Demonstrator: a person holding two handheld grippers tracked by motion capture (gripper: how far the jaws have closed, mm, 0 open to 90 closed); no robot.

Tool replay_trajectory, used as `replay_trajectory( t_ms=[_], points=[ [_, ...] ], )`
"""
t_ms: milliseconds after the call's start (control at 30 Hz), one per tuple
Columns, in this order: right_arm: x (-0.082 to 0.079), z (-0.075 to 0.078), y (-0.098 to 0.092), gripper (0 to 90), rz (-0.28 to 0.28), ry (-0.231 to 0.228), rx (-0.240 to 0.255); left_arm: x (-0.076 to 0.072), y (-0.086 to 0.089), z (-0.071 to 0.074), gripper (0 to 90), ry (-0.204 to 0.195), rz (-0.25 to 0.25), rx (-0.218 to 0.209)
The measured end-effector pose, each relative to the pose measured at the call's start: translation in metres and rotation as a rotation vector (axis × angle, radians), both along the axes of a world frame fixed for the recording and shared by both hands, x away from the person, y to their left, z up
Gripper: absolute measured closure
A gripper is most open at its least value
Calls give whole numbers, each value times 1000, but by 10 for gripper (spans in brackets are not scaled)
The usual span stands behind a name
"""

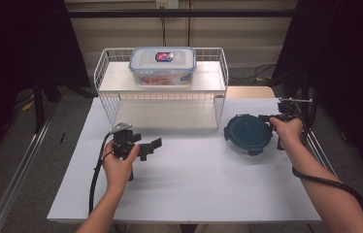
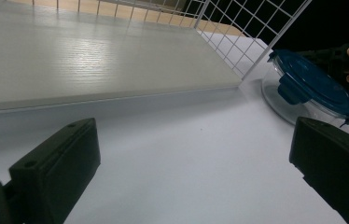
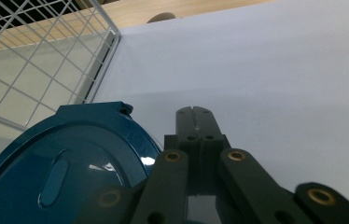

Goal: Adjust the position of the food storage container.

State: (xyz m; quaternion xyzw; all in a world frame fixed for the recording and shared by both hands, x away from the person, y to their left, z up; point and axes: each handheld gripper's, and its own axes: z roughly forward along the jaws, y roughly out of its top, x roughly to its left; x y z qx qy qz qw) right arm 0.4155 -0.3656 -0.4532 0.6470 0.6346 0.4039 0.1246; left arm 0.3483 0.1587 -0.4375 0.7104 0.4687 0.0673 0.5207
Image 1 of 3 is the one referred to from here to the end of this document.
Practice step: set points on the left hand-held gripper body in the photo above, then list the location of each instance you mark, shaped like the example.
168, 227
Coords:
123, 142

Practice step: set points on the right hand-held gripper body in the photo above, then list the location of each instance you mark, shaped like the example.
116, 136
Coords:
289, 110

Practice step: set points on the round dark teal container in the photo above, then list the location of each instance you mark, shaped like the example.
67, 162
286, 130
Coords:
248, 134

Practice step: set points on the clear rectangular blue-rimmed container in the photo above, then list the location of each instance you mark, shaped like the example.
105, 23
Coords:
163, 69

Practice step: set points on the person's right hand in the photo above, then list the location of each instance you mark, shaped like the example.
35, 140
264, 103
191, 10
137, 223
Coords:
288, 134

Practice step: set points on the person's left hand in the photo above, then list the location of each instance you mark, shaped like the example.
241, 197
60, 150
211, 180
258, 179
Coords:
119, 168

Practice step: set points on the small wooden table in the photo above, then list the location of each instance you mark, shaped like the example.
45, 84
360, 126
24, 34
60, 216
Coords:
250, 92

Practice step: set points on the black metal stand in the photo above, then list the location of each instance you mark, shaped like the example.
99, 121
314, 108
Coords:
39, 106
305, 84

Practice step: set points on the small black pen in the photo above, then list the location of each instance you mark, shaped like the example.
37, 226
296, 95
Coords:
62, 138

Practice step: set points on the black curtain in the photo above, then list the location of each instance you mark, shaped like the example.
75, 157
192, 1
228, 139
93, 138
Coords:
347, 64
14, 64

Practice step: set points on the yellow floor tape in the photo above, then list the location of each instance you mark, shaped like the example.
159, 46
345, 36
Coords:
27, 105

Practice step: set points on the metal floor rail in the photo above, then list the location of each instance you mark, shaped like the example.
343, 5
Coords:
21, 168
323, 152

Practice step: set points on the white wall outlet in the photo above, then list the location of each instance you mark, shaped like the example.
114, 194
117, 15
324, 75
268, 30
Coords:
167, 3

